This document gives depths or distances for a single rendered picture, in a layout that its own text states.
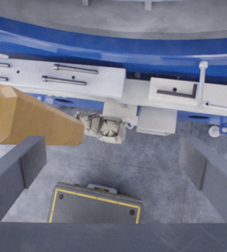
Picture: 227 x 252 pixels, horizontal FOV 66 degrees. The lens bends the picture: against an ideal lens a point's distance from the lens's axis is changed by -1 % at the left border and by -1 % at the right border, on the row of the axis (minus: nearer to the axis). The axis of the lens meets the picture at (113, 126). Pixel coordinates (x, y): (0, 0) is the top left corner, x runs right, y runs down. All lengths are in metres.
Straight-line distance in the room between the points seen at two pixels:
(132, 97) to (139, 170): 0.88
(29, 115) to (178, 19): 0.56
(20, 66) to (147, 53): 0.65
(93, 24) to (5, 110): 0.52
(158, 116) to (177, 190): 0.81
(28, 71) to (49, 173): 1.11
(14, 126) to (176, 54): 0.68
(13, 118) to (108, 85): 0.68
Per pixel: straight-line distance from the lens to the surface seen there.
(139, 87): 0.99
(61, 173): 1.82
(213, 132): 1.82
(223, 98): 1.00
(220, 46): 0.81
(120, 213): 1.44
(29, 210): 2.04
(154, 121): 1.18
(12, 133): 0.24
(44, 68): 1.00
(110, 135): 0.85
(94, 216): 1.47
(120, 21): 0.69
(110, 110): 1.13
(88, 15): 0.71
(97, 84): 0.88
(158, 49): 0.80
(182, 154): 0.17
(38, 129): 0.28
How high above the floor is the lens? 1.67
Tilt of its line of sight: 81 degrees down
